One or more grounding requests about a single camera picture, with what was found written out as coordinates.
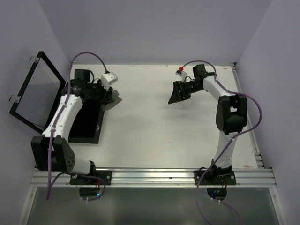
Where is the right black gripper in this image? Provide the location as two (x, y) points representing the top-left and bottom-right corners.
(169, 80), (203, 104)

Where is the grey and cream sock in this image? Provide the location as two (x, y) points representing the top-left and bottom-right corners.
(102, 90), (122, 111)

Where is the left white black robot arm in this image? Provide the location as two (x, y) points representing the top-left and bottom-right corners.
(30, 69), (118, 184)

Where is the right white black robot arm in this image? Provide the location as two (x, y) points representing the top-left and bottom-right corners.
(168, 64), (248, 185)

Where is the black open storage case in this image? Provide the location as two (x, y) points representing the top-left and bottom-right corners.
(9, 51), (104, 144)

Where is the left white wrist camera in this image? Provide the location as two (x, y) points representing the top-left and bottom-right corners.
(100, 73), (118, 90)

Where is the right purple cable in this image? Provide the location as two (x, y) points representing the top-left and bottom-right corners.
(180, 60), (263, 225)

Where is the aluminium front rail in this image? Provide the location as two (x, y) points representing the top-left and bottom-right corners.
(30, 166), (275, 188)

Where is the aluminium rail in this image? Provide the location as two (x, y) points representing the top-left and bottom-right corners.
(231, 62), (265, 168)
(30, 166), (275, 188)

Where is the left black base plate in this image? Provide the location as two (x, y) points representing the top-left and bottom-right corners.
(70, 170), (112, 185)

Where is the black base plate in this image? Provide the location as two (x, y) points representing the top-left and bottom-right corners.
(194, 170), (237, 186)
(70, 170), (112, 185)

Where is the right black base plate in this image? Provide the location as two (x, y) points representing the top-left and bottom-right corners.
(194, 170), (237, 186)

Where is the aluminium right side rail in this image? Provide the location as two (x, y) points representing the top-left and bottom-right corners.
(231, 62), (265, 168)

